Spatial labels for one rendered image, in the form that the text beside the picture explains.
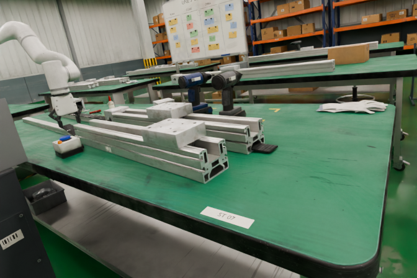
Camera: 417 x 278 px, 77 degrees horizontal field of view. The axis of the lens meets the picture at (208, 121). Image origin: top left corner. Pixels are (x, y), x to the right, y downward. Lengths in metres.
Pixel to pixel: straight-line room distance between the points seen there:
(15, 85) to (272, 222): 12.38
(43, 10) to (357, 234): 13.49
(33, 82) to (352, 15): 12.53
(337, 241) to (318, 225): 0.04
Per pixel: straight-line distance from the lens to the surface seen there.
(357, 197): 0.60
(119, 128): 1.09
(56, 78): 1.45
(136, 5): 9.74
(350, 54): 2.70
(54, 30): 13.55
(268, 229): 0.51
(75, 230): 1.79
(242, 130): 0.77
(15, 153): 1.26
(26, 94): 12.76
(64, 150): 1.15
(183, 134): 0.68
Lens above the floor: 1.10
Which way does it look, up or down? 15 degrees down
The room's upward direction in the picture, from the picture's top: 9 degrees counter-clockwise
